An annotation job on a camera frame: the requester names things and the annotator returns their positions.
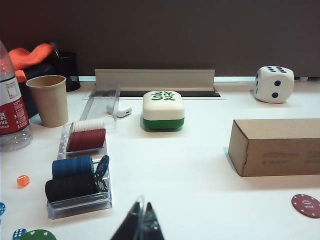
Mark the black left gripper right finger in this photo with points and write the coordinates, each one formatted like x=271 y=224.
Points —
x=152 y=225

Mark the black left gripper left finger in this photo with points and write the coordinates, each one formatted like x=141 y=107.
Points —
x=132 y=225

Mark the clear acrylic chip tray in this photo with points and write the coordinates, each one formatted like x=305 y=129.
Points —
x=75 y=210

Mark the blue chip leaning upright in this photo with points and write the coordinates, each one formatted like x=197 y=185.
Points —
x=102 y=166

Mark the black chip stack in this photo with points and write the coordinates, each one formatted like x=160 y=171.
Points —
x=70 y=187

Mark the blue chip stack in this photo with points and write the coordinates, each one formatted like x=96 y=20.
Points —
x=72 y=165

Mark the green poker chip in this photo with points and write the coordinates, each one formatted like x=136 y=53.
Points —
x=38 y=235

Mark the red chip stack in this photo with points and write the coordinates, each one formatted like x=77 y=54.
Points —
x=85 y=140

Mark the white chip stack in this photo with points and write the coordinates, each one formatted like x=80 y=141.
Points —
x=87 y=123

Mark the brown cardboard box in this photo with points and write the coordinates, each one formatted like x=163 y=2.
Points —
x=275 y=140

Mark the red poker chip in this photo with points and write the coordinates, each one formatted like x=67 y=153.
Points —
x=305 y=205

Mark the green and white container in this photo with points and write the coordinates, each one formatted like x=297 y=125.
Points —
x=162 y=110

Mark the small orange die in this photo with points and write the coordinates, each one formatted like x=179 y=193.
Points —
x=23 y=181

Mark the clear acrylic case lid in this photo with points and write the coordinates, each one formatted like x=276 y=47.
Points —
x=105 y=100

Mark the paper cup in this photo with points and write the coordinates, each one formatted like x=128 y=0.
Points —
x=50 y=105

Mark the clear bottle with red label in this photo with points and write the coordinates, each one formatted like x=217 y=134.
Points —
x=12 y=112

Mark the black mesh pen holder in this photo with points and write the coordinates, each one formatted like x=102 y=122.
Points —
x=67 y=65

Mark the large white die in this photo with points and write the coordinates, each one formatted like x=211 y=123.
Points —
x=265 y=82

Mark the wide brown desk partition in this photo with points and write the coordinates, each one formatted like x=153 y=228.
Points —
x=175 y=37

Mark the orange cloth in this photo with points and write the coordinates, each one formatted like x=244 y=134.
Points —
x=27 y=56

